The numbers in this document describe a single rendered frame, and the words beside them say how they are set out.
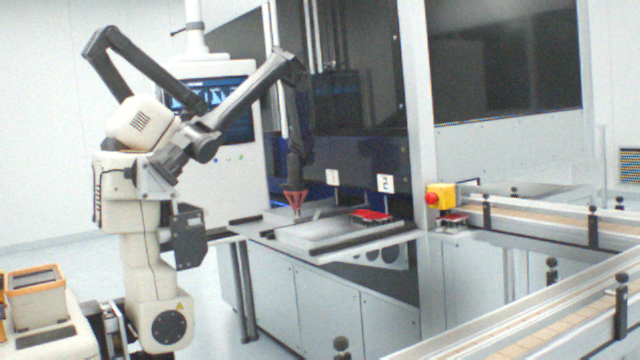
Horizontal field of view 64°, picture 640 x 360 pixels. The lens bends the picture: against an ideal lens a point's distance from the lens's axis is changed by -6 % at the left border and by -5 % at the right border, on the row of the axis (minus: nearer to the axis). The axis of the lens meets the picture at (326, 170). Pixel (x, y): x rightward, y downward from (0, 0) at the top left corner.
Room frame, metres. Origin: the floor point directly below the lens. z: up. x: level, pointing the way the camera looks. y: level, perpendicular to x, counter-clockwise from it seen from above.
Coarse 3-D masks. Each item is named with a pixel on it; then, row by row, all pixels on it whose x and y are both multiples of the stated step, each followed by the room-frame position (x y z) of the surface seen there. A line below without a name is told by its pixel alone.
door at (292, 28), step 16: (288, 0) 2.33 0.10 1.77; (320, 0) 2.11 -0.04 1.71; (288, 16) 2.34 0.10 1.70; (304, 16) 2.22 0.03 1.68; (320, 16) 2.12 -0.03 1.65; (272, 32) 2.48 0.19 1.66; (288, 32) 2.35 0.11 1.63; (304, 32) 2.23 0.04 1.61; (320, 32) 2.13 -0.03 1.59; (288, 48) 2.36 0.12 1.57; (304, 48) 2.24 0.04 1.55; (304, 64) 2.25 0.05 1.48; (320, 80) 2.16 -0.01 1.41; (320, 96) 2.17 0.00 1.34; (320, 112) 2.18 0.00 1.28; (320, 128) 2.19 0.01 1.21
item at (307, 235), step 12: (336, 216) 1.86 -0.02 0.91; (348, 216) 1.89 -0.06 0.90; (288, 228) 1.76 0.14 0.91; (300, 228) 1.79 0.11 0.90; (312, 228) 1.81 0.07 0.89; (324, 228) 1.83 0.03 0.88; (336, 228) 1.81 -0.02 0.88; (348, 228) 1.80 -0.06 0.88; (360, 228) 1.78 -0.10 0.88; (372, 228) 1.63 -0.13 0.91; (384, 228) 1.65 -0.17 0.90; (288, 240) 1.66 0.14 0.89; (300, 240) 1.59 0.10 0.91; (312, 240) 1.68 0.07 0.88; (324, 240) 1.54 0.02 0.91; (336, 240) 1.56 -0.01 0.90
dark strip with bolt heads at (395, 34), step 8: (392, 0) 1.74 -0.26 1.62; (392, 8) 1.74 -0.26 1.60; (392, 16) 1.74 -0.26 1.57; (392, 24) 1.74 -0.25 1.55; (392, 32) 1.75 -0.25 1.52; (392, 40) 1.75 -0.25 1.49; (400, 40) 1.72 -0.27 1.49; (392, 48) 1.75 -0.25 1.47; (400, 48) 1.72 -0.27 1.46; (392, 56) 1.75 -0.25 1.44; (400, 56) 1.72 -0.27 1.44; (400, 64) 1.73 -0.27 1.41; (400, 72) 1.73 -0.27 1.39; (400, 80) 1.73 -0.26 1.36; (400, 88) 1.73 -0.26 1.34; (400, 96) 1.74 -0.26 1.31; (400, 104) 1.74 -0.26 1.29; (400, 112) 1.74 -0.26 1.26; (400, 120) 1.74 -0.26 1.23
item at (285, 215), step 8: (320, 200) 2.23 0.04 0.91; (328, 200) 2.25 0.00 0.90; (280, 208) 2.13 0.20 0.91; (288, 208) 2.15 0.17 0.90; (304, 208) 2.19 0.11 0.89; (312, 208) 2.21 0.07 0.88; (320, 208) 2.21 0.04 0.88; (328, 208) 2.19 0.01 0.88; (336, 208) 2.17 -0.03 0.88; (344, 208) 1.99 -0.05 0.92; (352, 208) 2.01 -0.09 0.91; (360, 208) 2.02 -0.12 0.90; (368, 208) 2.04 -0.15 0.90; (264, 216) 2.08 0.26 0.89; (272, 216) 2.02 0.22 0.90; (280, 216) 1.96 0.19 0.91; (288, 216) 2.10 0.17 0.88; (304, 216) 2.08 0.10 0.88; (312, 216) 1.91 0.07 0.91; (320, 216) 1.93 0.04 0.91; (328, 216) 1.95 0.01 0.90; (280, 224) 1.96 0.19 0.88; (288, 224) 1.91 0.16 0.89
